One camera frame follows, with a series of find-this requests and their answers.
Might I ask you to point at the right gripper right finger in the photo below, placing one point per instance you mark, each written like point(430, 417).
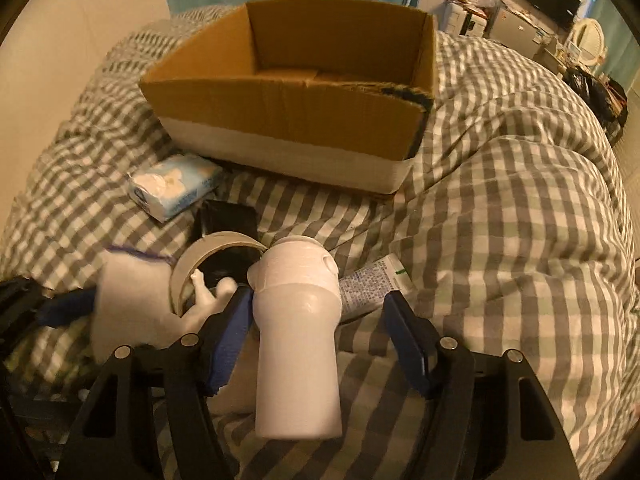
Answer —
point(488, 416)

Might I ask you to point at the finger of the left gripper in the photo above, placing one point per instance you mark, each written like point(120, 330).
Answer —
point(26, 306)

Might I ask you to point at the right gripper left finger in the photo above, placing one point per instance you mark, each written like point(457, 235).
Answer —
point(113, 436)

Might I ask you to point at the white sock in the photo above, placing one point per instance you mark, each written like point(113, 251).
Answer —
point(132, 304)

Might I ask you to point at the white printed tube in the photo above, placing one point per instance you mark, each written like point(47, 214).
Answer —
point(363, 291)

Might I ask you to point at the white plastic bottle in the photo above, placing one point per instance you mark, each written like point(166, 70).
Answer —
point(297, 306)

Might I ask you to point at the tissue pack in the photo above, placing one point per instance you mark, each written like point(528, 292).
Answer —
point(172, 185)

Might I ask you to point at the black wallet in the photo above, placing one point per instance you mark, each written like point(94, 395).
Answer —
point(217, 216)

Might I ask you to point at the white plush toy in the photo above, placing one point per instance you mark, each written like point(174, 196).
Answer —
point(207, 303)

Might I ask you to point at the grey checkered duvet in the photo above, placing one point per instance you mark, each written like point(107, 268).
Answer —
point(513, 222)

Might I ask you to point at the black bag pile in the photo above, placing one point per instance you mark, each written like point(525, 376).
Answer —
point(607, 100)

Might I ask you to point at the cardboard box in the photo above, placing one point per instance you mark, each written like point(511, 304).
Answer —
point(334, 92)

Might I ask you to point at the teal curtain right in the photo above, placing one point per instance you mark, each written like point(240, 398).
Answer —
point(621, 61)

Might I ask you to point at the silver mini fridge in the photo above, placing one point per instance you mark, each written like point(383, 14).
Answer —
point(513, 31)

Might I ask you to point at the white oval mirror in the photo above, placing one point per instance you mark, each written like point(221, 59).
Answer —
point(588, 37)

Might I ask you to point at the white suitcase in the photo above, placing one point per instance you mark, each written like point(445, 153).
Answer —
point(461, 19)

